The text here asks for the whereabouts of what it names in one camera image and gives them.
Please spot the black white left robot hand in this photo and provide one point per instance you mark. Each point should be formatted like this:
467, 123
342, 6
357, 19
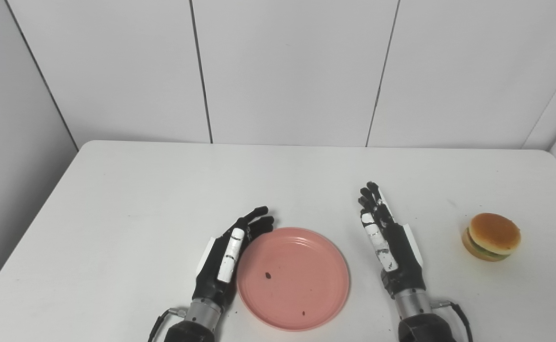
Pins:
211, 278

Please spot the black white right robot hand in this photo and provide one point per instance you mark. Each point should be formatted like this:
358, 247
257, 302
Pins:
403, 266

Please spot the pink plate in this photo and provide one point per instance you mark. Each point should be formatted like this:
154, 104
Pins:
296, 280

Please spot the toy hamburger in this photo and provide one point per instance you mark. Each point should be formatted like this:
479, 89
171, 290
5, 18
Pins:
492, 235

